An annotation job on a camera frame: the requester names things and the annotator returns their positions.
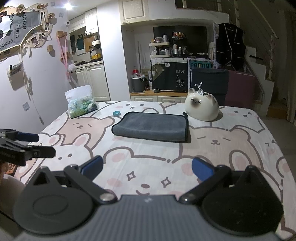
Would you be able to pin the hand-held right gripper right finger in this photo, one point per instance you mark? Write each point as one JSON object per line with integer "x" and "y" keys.
{"x": 201, "y": 169}

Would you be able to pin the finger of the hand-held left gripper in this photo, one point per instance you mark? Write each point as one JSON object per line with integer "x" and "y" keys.
{"x": 39, "y": 151}
{"x": 27, "y": 137}

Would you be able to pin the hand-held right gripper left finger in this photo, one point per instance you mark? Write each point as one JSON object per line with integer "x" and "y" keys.
{"x": 92, "y": 166}

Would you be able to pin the grey towel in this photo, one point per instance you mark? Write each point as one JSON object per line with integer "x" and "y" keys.
{"x": 150, "y": 126}

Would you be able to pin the bear printed tablecloth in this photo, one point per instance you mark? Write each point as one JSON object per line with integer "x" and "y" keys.
{"x": 231, "y": 143}

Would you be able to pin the small teal round lid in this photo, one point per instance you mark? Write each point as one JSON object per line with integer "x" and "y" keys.
{"x": 116, "y": 113}

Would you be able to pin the cat-shaped ceramic jar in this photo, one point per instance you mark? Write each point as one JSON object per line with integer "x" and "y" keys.
{"x": 201, "y": 107}

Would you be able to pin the clear plastic bag of packets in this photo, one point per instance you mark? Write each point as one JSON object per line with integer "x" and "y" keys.
{"x": 81, "y": 104}

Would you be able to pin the wooden low counter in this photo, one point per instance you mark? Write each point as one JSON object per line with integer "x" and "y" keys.
{"x": 166, "y": 93}

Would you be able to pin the white kitchen base cabinet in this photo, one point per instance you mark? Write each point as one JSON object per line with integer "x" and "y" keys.
{"x": 97, "y": 81}

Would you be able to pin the maroon covered chair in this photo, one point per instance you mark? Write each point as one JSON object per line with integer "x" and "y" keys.
{"x": 240, "y": 90}

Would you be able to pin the pink ribbon with white pompom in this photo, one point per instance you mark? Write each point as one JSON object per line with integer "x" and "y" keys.
{"x": 64, "y": 55}

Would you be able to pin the dark blue chair back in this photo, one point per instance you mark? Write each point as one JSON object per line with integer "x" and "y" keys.
{"x": 210, "y": 80}

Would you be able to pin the grey trash bin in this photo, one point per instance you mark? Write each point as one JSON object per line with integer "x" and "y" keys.
{"x": 138, "y": 84}

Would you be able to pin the black printed curtain cloth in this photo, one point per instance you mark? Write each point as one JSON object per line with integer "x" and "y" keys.
{"x": 171, "y": 78}

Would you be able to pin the turquoise sign board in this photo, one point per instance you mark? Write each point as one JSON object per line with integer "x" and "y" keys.
{"x": 200, "y": 64}

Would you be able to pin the glass kettle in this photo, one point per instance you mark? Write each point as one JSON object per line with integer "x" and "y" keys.
{"x": 95, "y": 55}

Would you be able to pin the black rack of bottles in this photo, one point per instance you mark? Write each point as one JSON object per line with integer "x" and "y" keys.
{"x": 179, "y": 46}

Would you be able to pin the black jacket with white trim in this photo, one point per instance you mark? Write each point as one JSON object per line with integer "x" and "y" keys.
{"x": 229, "y": 46}

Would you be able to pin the white storage rack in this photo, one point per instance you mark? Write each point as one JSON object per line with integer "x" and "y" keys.
{"x": 159, "y": 49}

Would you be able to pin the ceiling light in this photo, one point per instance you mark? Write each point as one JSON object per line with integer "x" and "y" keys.
{"x": 68, "y": 6}

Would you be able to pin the stair railing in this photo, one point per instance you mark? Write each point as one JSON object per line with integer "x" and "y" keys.
{"x": 266, "y": 30}

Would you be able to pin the white upper cabinet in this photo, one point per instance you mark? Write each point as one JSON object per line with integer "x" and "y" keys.
{"x": 134, "y": 10}

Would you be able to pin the wall-mounted holder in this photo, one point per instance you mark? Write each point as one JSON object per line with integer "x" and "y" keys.
{"x": 15, "y": 69}

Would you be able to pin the panda wall banner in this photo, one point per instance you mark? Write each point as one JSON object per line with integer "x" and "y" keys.
{"x": 16, "y": 30}

